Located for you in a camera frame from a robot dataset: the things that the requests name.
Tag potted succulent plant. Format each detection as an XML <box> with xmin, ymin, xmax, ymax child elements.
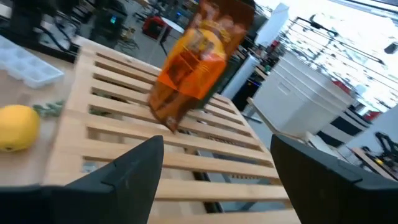
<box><xmin>32</xmin><ymin>99</ymin><xmax>66</xmax><ymax>118</ymax></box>

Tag white ice cube tray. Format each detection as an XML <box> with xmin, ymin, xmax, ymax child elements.
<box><xmin>0</xmin><ymin>34</ymin><xmax>65</xmax><ymax>90</ymax></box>

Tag wooden slatted shelf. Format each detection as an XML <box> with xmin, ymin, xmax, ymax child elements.
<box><xmin>43</xmin><ymin>43</ymin><xmax>301</xmax><ymax>224</ymax></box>

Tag orange taco seasoning packet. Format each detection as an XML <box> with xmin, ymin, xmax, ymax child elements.
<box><xmin>147</xmin><ymin>0</ymin><xmax>256</xmax><ymax>134</ymax></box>

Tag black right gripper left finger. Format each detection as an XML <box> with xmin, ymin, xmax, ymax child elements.
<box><xmin>0</xmin><ymin>135</ymin><xmax>165</xmax><ymax>224</ymax></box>

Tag white storage box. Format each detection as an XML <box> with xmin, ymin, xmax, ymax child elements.
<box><xmin>251</xmin><ymin>51</ymin><xmax>355</xmax><ymax>138</ymax></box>

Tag red stool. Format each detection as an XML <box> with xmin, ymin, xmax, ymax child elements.
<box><xmin>142</xmin><ymin>16</ymin><xmax>170</xmax><ymax>40</ymax></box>

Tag yellow lemon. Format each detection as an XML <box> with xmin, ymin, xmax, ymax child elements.
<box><xmin>0</xmin><ymin>105</ymin><xmax>40</xmax><ymax>152</ymax></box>

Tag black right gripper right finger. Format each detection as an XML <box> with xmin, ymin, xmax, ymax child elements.
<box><xmin>270</xmin><ymin>134</ymin><xmax>398</xmax><ymax>224</ymax></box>

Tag black aluminium table frame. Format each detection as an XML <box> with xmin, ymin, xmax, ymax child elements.
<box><xmin>0</xmin><ymin>27</ymin><xmax>80</xmax><ymax>63</ymax></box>

